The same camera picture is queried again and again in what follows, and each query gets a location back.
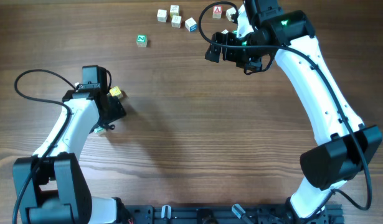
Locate yellow top wooden block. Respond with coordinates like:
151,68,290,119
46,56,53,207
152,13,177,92
109,86,124,99

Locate green V wooden block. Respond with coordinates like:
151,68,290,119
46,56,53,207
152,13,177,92
93,127,106,135

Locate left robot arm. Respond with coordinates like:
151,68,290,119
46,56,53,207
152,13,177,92
12,65,133,223

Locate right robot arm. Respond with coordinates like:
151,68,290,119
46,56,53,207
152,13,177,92
205,1,382,223

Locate plain wooden block top-right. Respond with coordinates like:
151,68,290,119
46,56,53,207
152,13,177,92
225,7,237,22

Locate red A wooden block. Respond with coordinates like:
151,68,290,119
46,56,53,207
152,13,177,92
212,5,222,19

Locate blue letter wooden block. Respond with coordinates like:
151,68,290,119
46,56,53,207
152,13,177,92
184,17,197,32

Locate green Z block left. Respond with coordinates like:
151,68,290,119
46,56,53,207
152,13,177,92
136,34,148,47

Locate wooden block with number eight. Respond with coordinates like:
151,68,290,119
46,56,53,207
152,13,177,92
171,15,182,29

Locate yellow-sided wooden block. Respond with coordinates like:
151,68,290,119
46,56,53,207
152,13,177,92
169,5,180,17

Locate plain wooden block top-left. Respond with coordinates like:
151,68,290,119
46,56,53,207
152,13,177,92
157,9,168,22

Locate left black cable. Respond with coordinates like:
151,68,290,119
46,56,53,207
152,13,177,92
12,68,83,224

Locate black cable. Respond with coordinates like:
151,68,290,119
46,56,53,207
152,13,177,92
197,1,373,212
12,68,83,224

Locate right black cable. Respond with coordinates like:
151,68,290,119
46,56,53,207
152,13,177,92
197,1,373,212

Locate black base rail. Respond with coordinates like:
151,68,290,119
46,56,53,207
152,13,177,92
117,204,345,224

